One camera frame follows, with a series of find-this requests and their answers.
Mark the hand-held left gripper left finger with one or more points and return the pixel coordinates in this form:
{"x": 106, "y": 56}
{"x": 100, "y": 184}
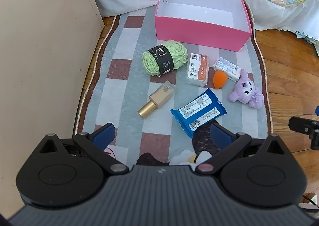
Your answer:
{"x": 104, "y": 134}

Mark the white orange floss box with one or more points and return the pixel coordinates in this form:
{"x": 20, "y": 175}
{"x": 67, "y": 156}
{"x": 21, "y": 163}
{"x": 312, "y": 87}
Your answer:
{"x": 197, "y": 72}

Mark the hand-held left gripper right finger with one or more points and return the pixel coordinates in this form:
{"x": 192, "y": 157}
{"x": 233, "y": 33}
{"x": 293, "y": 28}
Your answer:
{"x": 220, "y": 134}

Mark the blue wet wipes packet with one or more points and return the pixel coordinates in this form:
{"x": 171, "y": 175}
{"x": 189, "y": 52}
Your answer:
{"x": 199, "y": 110}

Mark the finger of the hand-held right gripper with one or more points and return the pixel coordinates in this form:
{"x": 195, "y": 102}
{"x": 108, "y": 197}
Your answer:
{"x": 317, "y": 110}
{"x": 302, "y": 124}

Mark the green yarn ball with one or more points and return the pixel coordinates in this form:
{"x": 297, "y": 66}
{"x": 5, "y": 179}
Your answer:
{"x": 175, "y": 52}

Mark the pink cardboard box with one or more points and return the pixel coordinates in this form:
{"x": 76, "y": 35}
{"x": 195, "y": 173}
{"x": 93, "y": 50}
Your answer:
{"x": 199, "y": 32}

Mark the purple plush toy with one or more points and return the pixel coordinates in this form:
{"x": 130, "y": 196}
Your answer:
{"x": 245, "y": 91}

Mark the gold foundation bottle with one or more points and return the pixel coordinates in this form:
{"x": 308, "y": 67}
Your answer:
{"x": 159, "y": 96}

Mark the checkered rug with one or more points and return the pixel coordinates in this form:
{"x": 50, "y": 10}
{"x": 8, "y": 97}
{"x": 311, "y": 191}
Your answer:
{"x": 119, "y": 91}

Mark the beige wooden board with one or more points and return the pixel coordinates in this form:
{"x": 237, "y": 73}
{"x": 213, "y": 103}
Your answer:
{"x": 37, "y": 54}

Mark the orange makeup sponge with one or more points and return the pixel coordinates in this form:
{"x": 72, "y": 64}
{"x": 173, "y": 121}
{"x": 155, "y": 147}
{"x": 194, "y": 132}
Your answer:
{"x": 218, "y": 80}

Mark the white tissue packet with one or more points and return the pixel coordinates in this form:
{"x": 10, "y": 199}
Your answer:
{"x": 228, "y": 69}

